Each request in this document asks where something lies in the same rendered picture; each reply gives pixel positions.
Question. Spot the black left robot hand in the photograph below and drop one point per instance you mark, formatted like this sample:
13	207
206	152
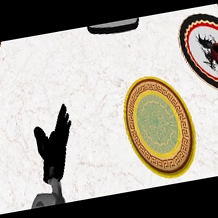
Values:
55	147

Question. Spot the yellow and green patterned plate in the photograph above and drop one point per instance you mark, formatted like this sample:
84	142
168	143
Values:
159	126

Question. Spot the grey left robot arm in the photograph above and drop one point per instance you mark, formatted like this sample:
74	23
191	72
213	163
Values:
52	196

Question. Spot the black and red rimmed plate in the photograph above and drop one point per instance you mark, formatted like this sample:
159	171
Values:
201	47

